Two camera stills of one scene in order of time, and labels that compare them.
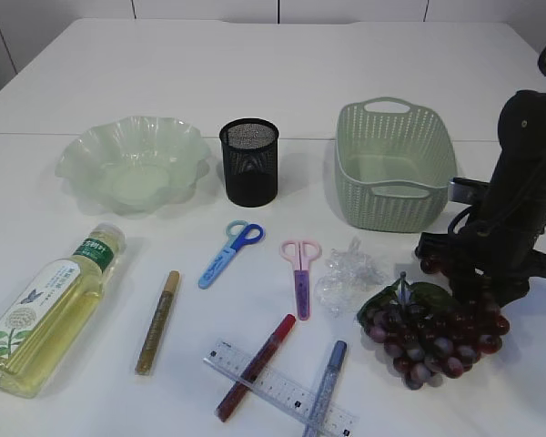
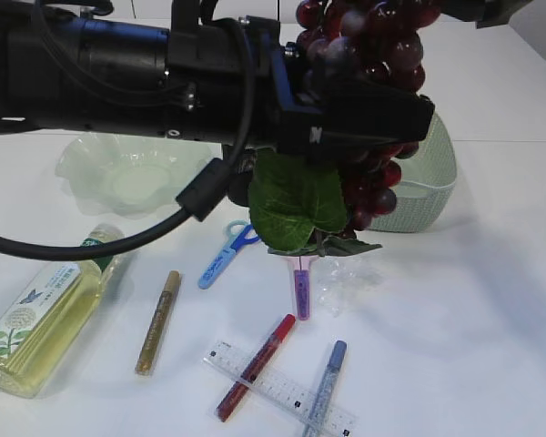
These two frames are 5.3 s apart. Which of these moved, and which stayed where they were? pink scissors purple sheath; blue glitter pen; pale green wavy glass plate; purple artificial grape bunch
Moved: purple artificial grape bunch
Stayed: pale green wavy glass plate; pink scissors purple sheath; blue glitter pen
